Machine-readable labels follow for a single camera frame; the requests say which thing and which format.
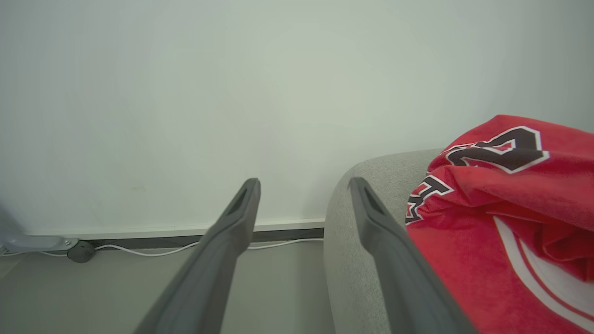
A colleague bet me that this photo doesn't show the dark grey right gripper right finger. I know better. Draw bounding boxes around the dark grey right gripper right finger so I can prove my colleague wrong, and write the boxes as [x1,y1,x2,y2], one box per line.
[347,177,475,334]

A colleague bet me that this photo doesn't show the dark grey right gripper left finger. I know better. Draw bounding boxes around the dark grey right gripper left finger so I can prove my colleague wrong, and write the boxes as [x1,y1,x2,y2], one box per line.
[134,178,261,334]

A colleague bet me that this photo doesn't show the red basketball jersey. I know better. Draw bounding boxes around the red basketball jersey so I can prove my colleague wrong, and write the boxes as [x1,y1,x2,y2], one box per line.
[405,115,594,334]

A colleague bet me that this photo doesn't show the light grey fabric sofa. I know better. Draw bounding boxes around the light grey fabric sofa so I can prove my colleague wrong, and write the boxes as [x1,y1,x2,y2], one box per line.
[323,148,445,334]

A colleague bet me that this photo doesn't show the black and white baseboard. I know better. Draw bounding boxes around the black and white baseboard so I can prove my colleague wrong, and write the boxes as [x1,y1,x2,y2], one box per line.
[28,218,326,250]

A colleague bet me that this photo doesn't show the grey stand base with caster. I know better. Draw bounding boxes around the grey stand base with caster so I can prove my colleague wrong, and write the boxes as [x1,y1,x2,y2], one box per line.
[0,204,96,263]

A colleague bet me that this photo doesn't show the thin white cable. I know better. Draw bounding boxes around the thin white cable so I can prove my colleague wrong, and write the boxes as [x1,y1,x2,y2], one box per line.
[0,238,324,257]

